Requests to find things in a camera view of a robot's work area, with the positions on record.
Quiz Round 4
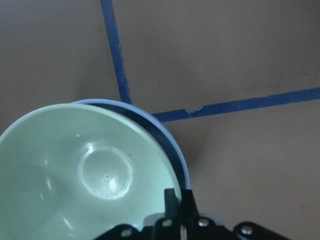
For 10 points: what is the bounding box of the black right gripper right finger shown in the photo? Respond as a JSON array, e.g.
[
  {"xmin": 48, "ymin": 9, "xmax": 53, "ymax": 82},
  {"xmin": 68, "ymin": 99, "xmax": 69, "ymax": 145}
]
[{"xmin": 181, "ymin": 189, "xmax": 200, "ymax": 222}]

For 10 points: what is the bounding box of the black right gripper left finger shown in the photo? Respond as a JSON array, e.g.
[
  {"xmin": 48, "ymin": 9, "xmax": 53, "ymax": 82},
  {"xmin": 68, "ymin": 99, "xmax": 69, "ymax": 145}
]
[{"xmin": 164, "ymin": 188, "xmax": 180, "ymax": 221}]

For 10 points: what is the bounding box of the blue bowl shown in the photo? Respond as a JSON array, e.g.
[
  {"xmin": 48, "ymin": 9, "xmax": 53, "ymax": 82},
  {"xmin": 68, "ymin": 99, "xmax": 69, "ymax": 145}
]
[{"xmin": 75, "ymin": 98, "xmax": 191, "ymax": 190}]

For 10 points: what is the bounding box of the green bowl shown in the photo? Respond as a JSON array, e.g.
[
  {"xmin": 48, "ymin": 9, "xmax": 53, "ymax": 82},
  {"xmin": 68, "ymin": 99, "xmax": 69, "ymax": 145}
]
[{"xmin": 0, "ymin": 103, "xmax": 181, "ymax": 240}]

